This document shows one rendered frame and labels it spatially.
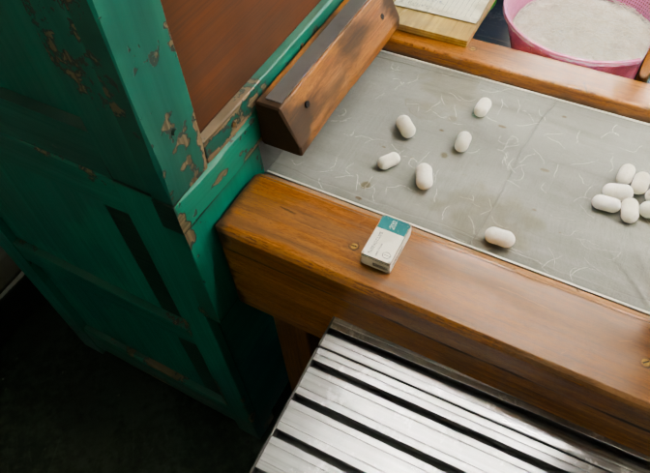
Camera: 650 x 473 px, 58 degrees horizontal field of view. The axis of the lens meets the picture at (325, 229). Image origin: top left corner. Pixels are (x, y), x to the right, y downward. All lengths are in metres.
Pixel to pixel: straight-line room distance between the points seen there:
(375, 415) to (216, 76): 0.40
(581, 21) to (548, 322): 0.59
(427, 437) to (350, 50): 0.48
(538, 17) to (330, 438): 0.74
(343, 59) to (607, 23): 0.48
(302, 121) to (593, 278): 0.38
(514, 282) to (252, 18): 0.40
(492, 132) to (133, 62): 0.50
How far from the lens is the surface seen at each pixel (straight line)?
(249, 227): 0.69
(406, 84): 0.90
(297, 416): 0.68
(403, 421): 0.67
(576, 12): 1.10
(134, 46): 0.52
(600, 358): 0.64
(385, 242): 0.64
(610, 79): 0.93
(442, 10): 0.98
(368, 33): 0.84
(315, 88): 0.73
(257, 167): 0.76
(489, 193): 0.76
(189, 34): 0.60
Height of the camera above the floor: 1.31
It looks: 53 degrees down
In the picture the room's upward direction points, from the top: 5 degrees counter-clockwise
